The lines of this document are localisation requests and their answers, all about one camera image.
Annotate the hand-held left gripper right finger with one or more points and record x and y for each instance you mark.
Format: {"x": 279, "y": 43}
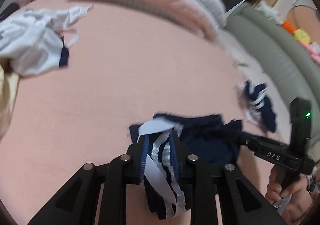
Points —
{"x": 175, "y": 152}

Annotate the folded navy striped clothes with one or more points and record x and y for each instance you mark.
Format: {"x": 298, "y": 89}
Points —
{"x": 268, "y": 112}

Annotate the white rabbit plush toy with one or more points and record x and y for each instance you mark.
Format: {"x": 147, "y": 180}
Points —
{"x": 267, "y": 10}

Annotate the long pink plush toy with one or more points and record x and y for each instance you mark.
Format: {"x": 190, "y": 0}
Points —
{"x": 313, "y": 52}

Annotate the black bag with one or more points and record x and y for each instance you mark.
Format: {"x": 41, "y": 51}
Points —
{"x": 8, "y": 11}

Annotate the orange carrot plush toy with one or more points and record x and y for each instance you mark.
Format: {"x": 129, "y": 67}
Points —
{"x": 288, "y": 26}

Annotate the white garment with navy trim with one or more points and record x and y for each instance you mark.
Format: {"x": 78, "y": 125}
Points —
{"x": 32, "y": 37}

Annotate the pale yellow garment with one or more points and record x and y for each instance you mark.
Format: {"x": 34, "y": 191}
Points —
{"x": 6, "y": 95}

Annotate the person's right hand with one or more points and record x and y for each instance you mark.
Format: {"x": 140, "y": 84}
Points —
{"x": 297, "y": 197}

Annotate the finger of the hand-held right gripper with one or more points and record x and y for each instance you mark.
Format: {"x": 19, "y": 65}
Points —
{"x": 242, "y": 140}

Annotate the bed with pink sheet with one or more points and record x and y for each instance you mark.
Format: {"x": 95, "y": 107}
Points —
{"x": 125, "y": 77}

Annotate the navy blue garment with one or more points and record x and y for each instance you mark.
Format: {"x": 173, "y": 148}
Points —
{"x": 207, "y": 145}

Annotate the yellow sponge plush toy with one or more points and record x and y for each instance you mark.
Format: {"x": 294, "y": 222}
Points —
{"x": 302, "y": 35}

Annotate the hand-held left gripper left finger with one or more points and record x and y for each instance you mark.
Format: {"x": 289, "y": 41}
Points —
{"x": 145, "y": 152}

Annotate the grey green padded headboard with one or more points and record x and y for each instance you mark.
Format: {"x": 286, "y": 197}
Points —
{"x": 275, "y": 52}

